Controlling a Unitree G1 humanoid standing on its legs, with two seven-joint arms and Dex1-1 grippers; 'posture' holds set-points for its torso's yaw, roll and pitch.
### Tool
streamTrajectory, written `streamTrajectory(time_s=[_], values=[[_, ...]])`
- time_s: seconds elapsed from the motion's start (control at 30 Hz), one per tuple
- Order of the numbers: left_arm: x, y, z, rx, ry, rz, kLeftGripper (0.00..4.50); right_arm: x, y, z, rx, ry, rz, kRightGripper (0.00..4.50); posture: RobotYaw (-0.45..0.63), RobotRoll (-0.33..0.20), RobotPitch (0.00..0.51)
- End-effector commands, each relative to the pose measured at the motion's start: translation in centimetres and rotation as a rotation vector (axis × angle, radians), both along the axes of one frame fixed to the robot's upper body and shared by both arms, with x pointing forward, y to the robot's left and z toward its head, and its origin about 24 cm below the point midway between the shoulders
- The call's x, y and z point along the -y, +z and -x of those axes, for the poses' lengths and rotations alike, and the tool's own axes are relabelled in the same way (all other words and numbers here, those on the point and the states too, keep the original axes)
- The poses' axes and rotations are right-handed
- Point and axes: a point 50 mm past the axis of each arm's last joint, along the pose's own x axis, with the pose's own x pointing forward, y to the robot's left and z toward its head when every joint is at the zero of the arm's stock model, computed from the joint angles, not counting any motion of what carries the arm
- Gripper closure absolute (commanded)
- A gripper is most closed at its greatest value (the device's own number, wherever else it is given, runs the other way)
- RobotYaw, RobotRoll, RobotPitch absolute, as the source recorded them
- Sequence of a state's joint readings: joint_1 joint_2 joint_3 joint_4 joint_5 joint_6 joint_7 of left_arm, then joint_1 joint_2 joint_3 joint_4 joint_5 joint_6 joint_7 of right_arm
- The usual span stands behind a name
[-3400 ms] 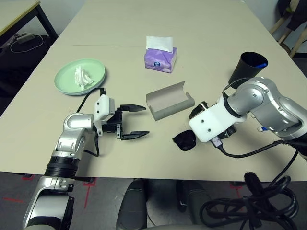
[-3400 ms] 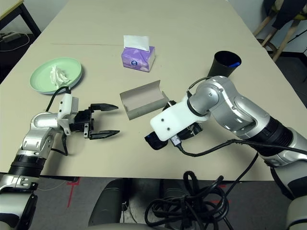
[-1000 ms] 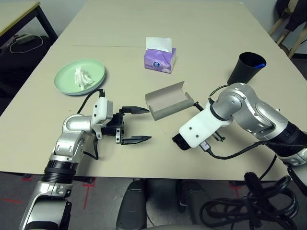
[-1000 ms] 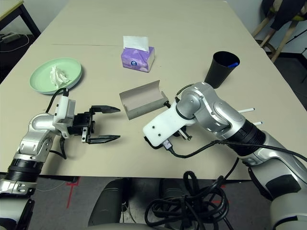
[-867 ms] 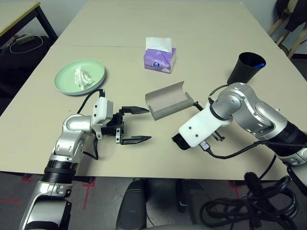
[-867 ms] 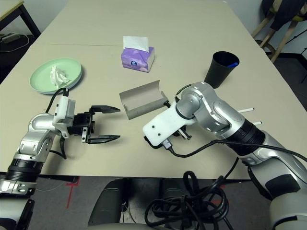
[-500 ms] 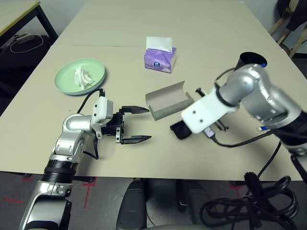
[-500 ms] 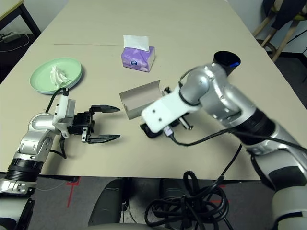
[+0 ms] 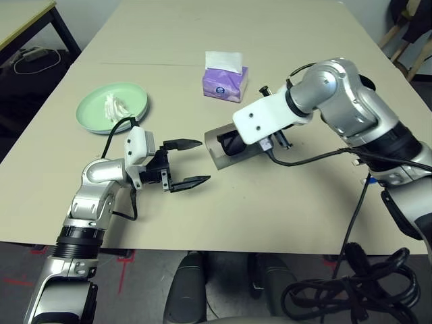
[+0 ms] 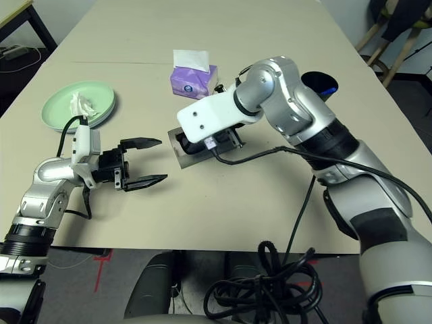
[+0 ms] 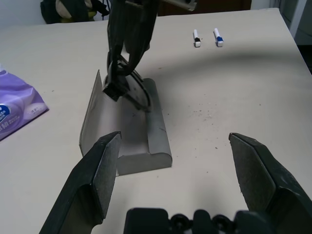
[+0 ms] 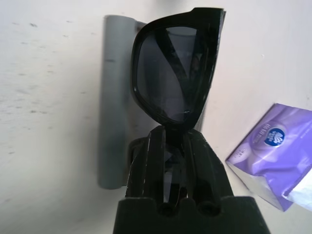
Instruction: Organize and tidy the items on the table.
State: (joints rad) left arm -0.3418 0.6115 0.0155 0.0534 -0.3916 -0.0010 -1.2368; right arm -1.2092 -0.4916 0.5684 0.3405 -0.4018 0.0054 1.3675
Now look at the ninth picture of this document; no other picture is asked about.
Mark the grey power adapter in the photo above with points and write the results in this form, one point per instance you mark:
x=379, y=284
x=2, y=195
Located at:
x=33, y=54

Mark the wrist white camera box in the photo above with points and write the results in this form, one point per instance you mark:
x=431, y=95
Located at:
x=263, y=118
x=135, y=145

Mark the robot leg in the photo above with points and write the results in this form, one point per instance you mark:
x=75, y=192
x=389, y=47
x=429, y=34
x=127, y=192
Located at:
x=270, y=273
x=185, y=287

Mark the white tissue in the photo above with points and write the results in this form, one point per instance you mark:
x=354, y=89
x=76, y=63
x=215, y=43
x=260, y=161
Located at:
x=113, y=108

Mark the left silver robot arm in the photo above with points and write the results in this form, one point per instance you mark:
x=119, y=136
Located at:
x=98, y=172

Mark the blue capped white marker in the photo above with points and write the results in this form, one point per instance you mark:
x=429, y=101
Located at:
x=371, y=181

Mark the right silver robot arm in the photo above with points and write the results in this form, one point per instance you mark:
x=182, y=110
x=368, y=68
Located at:
x=341, y=94

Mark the purple tissue pack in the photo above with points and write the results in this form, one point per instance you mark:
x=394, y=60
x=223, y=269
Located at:
x=222, y=84

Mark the wooden stool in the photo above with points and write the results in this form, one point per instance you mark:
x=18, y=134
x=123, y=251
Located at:
x=416, y=60

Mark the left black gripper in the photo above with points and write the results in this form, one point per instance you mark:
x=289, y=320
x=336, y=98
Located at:
x=157, y=170

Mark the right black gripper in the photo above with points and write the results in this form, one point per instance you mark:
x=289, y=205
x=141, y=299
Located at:
x=283, y=138

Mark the light green plate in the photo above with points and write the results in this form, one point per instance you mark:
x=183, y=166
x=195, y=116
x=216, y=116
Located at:
x=94, y=108

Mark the grey glasses case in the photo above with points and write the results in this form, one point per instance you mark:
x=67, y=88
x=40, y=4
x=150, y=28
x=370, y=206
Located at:
x=233, y=162

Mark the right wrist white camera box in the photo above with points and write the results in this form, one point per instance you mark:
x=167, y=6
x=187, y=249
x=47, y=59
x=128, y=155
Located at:
x=263, y=118

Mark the black sunglasses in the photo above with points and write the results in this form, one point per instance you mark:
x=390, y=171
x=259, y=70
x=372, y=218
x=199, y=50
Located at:
x=229, y=143

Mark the beige black-framed side table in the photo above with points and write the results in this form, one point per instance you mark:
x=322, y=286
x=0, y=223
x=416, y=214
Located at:
x=20, y=23

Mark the robot right leg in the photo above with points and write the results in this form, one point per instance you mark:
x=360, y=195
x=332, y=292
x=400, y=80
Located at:
x=270, y=273

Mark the robot left leg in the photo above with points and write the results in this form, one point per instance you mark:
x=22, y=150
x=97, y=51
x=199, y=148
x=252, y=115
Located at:
x=185, y=287

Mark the black jacket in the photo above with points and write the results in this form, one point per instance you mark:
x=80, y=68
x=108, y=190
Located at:
x=418, y=27

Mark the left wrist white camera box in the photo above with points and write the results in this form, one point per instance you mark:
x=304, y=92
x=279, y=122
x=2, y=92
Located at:
x=135, y=145

